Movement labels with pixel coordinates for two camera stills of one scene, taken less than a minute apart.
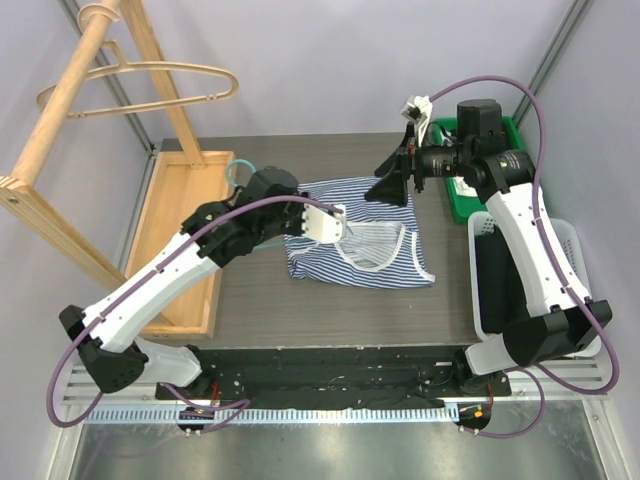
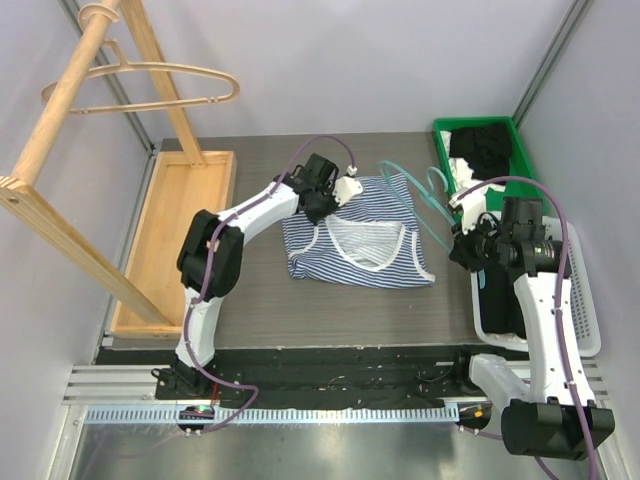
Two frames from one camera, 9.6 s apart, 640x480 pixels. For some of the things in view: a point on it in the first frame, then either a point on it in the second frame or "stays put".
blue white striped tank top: [381, 247] stays put
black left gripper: [298, 226] -> [315, 218]
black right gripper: [409, 167] -> [463, 248]
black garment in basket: [501, 293] stays put
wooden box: [181, 181] stays put
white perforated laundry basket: [569, 249] stays put
